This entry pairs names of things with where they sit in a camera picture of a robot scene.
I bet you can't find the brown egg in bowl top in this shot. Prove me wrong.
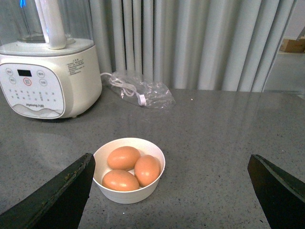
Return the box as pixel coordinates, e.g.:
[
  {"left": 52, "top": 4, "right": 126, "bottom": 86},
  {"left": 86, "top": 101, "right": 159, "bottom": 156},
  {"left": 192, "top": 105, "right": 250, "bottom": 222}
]
[{"left": 107, "top": 146, "right": 141, "bottom": 171}]

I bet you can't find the clear plastic bag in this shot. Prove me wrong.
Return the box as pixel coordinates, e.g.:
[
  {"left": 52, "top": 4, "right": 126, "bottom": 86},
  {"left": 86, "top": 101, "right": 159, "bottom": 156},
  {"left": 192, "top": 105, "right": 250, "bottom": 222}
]
[{"left": 102, "top": 71, "right": 175, "bottom": 109}]

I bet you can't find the brown cardboard box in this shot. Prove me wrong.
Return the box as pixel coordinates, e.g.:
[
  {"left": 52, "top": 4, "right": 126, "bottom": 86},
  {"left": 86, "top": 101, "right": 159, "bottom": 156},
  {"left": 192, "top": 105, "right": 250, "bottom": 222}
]
[{"left": 280, "top": 38, "right": 305, "bottom": 53}]

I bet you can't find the brown egg in bowl right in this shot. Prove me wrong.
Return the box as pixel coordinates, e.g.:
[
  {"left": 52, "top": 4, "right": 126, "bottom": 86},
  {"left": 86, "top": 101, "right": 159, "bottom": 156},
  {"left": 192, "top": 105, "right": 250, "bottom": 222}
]
[{"left": 134, "top": 155, "right": 161, "bottom": 187}]

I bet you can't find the white power cable plug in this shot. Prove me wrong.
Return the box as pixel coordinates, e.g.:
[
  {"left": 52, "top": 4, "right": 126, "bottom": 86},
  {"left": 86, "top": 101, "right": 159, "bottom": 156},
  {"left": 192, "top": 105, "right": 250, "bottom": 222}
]
[{"left": 100, "top": 73, "right": 146, "bottom": 106}]

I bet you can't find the brown egg in bowl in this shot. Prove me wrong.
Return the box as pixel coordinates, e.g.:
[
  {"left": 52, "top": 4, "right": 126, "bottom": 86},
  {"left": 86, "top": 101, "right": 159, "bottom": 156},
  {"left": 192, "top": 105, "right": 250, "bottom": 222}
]
[
  {"left": 102, "top": 170, "right": 140, "bottom": 191},
  {"left": 107, "top": 146, "right": 141, "bottom": 171},
  {"left": 134, "top": 155, "right": 161, "bottom": 187}
]

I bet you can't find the white Joyoung blender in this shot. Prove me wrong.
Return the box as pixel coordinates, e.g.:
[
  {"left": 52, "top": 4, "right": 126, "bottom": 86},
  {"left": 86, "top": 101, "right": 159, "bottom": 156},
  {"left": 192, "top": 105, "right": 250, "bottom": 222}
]
[{"left": 0, "top": 0, "right": 102, "bottom": 119}]

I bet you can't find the brown egg in bowl front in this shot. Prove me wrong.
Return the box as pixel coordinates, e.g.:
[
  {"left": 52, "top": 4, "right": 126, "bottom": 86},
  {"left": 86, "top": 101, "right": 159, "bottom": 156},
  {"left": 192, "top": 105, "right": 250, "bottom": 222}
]
[{"left": 102, "top": 170, "right": 140, "bottom": 191}]

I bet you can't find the white round bowl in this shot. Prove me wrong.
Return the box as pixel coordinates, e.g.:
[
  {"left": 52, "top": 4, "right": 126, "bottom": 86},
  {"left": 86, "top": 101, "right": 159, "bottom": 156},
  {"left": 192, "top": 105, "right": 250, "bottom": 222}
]
[{"left": 93, "top": 137, "right": 165, "bottom": 204}]

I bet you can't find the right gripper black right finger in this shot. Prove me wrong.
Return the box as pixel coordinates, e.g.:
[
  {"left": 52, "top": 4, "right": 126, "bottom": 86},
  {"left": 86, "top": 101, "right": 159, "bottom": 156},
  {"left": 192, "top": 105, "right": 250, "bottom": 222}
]
[{"left": 247, "top": 154, "right": 305, "bottom": 229}]

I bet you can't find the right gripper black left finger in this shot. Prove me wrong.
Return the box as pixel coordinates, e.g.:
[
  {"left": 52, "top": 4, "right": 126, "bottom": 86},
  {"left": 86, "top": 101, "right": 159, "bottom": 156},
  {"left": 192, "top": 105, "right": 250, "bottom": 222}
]
[{"left": 0, "top": 153, "right": 95, "bottom": 229}]

